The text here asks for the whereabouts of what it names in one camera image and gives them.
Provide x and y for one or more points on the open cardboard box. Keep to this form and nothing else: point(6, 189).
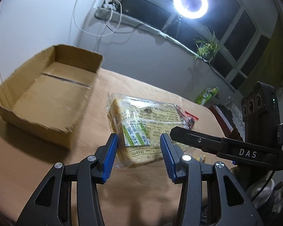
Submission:
point(48, 94)

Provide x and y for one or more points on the green white carton box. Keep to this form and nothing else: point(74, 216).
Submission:
point(206, 95)

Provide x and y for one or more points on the peach fleece table blanket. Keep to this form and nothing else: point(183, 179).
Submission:
point(141, 195)

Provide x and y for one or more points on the white power strip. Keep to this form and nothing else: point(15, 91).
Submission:
point(112, 4)

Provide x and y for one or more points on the red chocolate cake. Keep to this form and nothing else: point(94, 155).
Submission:
point(188, 119)

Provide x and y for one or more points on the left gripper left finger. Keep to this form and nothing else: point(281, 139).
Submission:
point(50, 203)

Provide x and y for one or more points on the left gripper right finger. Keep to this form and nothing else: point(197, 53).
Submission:
point(228, 203)

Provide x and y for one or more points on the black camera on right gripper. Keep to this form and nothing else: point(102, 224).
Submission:
point(261, 116)

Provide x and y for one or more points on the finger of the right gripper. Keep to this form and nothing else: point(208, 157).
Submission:
point(204, 142)

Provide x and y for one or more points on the white ring light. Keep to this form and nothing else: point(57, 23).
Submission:
point(191, 9)

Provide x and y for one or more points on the potted spider plant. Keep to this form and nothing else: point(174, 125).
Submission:
point(207, 48)

